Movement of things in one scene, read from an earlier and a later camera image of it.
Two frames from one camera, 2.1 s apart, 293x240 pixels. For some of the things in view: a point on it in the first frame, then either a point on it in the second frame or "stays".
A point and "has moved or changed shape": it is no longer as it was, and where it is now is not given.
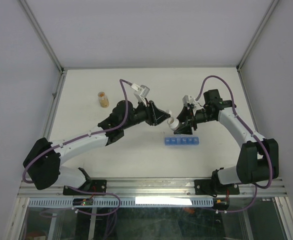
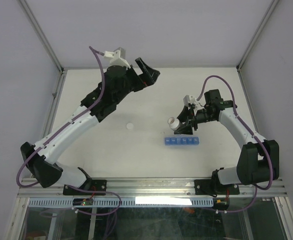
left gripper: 153,114 to 149,78
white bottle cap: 169,111 has moved or changed shape
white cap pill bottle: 173,123 stays
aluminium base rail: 152,188 stays
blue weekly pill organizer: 177,141 stays
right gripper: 189,116 stays
